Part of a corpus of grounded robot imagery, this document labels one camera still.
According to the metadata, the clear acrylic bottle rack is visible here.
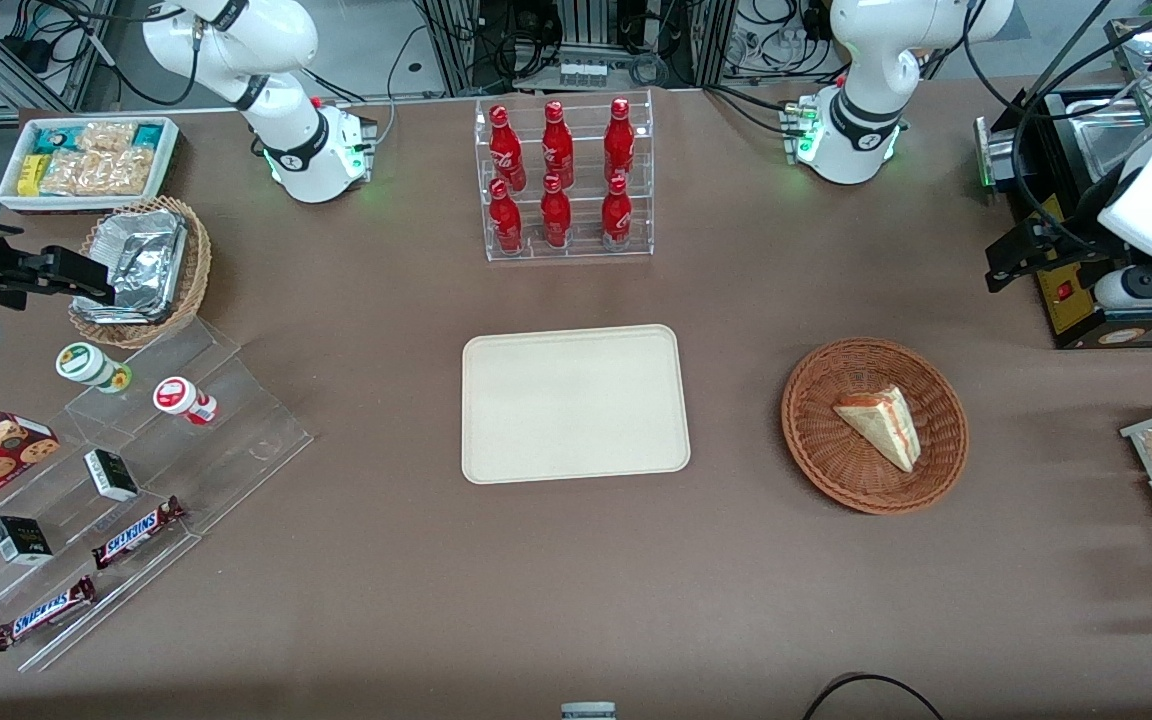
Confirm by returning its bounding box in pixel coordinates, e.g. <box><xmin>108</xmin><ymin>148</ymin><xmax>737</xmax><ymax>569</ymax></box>
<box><xmin>474</xmin><ymin>88</ymin><xmax>655</xmax><ymax>263</ymax></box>

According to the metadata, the green lid yogurt cup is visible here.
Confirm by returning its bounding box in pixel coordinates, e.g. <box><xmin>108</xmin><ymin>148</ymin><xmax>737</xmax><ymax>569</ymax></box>
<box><xmin>56</xmin><ymin>342</ymin><xmax>133</xmax><ymax>394</ymax></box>

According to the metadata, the oval tan wicker basket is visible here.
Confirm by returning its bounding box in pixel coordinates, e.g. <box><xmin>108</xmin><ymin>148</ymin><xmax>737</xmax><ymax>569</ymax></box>
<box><xmin>68</xmin><ymin>196</ymin><xmax>213</xmax><ymax>350</ymax></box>

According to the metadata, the black food warmer cabinet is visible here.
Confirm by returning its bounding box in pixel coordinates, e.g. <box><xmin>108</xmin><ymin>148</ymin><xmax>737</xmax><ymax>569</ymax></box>
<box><xmin>974</xmin><ymin>15</ymin><xmax>1152</xmax><ymax>351</ymax></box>

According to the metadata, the small black carton box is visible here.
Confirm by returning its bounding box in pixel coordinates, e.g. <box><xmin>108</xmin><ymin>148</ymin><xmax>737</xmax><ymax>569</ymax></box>
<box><xmin>83</xmin><ymin>448</ymin><xmax>140</xmax><ymax>503</ymax></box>
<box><xmin>0</xmin><ymin>515</ymin><xmax>54</xmax><ymax>567</ymax></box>

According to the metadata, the round brown wicker basket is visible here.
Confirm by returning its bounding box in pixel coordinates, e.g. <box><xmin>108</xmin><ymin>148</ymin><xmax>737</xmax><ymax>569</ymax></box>
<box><xmin>781</xmin><ymin>338</ymin><xmax>969</xmax><ymax>516</ymax></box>

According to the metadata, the aluminium foil tray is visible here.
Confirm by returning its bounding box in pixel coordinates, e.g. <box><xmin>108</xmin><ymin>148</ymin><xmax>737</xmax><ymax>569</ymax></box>
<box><xmin>73</xmin><ymin>208</ymin><xmax>189</xmax><ymax>325</ymax></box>

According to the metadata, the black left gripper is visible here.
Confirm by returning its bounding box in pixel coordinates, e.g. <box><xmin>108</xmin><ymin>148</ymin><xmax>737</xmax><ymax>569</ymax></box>
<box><xmin>984</xmin><ymin>183</ymin><xmax>1133</xmax><ymax>294</ymax></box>

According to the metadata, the beige plastic tray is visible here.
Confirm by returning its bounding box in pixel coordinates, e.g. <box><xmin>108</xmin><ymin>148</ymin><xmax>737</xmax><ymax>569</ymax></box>
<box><xmin>462</xmin><ymin>324</ymin><xmax>691</xmax><ymax>486</ymax></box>

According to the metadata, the clear acrylic stepped shelf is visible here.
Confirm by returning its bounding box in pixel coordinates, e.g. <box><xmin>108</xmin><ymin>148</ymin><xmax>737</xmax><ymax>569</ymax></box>
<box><xmin>0</xmin><ymin>318</ymin><xmax>315</xmax><ymax>673</ymax></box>

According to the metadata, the aluminium frame rack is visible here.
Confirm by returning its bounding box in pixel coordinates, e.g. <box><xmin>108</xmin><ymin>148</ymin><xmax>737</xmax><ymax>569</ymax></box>
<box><xmin>416</xmin><ymin>0</ymin><xmax>737</xmax><ymax>96</ymax></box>

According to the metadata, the red lid yogurt cup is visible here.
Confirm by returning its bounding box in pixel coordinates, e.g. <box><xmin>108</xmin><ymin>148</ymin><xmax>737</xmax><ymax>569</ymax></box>
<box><xmin>153</xmin><ymin>376</ymin><xmax>219</xmax><ymax>427</ymax></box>

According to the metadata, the red cola bottle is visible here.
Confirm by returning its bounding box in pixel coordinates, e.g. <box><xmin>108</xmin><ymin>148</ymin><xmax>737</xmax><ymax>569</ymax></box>
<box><xmin>541</xmin><ymin>100</ymin><xmax>575</xmax><ymax>189</ymax></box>
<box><xmin>489</xmin><ymin>179</ymin><xmax>524</xmax><ymax>253</ymax></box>
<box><xmin>603</xmin><ymin>97</ymin><xmax>636</xmax><ymax>183</ymax></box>
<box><xmin>489</xmin><ymin>104</ymin><xmax>527</xmax><ymax>191</ymax></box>
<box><xmin>601</xmin><ymin>175</ymin><xmax>633</xmax><ymax>251</ymax></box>
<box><xmin>540</xmin><ymin>174</ymin><xmax>573</xmax><ymax>249</ymax></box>

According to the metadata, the triangle sandwich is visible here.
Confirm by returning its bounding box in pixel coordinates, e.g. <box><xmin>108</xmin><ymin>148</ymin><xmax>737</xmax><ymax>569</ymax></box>
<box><xmin>832</xmin><ymin>385</ymin><xmax>923</xmax><ymax>474</ymax></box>

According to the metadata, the Snickers chocolate bar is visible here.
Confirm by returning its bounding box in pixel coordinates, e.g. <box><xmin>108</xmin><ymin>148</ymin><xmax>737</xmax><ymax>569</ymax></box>
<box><xmin>91</xmin><ymin>496</ymin><xmax>187</xmax><ymax>571</ymax></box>
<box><xmin>0</xmin><ymin>576</ymin><xmax>98</xmax><ymax>653</ymax></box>

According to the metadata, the white rectangular plastic bin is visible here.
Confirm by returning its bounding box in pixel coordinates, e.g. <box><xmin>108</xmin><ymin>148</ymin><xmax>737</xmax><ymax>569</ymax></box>
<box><xmin>0</xmin><ymin>116</ymin><xmax>181</xmax><ymax>215</ymax></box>

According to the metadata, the clear rice cracker bag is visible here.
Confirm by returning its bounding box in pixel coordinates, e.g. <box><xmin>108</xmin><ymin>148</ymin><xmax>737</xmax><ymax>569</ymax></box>
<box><xmin>76</xmin><ymin>120</ymin><xmax>139</xmax><ymax>157</ymax></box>
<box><xmin>40</xmin><ymin>148</ymin><xmax>154</xmax><ymax>197</ymax></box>

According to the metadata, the black cable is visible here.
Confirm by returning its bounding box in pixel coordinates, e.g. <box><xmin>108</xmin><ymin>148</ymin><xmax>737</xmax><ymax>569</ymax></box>
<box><xmin>801</xmin><ymin>673</ymin><xmax>947</xmax><ymax>720</ymax></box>

